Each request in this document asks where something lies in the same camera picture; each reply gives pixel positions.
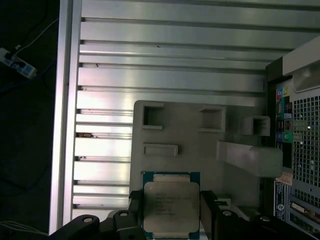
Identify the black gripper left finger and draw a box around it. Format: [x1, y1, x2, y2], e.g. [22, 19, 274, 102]
[48, 189, 145, 240]

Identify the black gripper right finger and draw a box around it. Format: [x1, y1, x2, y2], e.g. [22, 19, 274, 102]
[199, 189, 313, 240]

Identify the silver CPU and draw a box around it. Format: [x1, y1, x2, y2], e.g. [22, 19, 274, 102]
[141, 171, 201, 238]

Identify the grey parts rack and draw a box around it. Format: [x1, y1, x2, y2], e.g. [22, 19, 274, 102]
[128, 99, 285, 226]

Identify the black silver PC case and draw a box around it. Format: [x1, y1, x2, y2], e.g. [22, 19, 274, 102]
[264, 34, 320, 240]

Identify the white power strip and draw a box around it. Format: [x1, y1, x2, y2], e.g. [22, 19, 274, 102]
[0, 47, 38, 79]

